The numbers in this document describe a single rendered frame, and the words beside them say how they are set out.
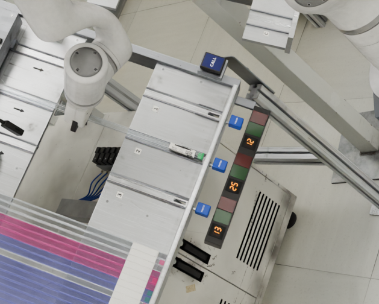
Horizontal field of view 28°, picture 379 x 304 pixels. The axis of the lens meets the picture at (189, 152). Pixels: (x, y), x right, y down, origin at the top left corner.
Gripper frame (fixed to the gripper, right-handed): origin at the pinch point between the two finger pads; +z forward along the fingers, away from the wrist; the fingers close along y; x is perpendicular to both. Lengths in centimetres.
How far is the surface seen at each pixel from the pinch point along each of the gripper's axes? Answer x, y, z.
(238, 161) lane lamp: 36.8, -2.7, -3.9
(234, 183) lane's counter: 37.6, 2.5, -4.0
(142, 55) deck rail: 7.1, -19.0, -0.5
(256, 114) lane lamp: 37.0, -14.8, -4.0
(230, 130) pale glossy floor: 42, -49, 102
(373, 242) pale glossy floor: 87, -11, 40
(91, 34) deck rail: -6.0, -19.8, 1.4
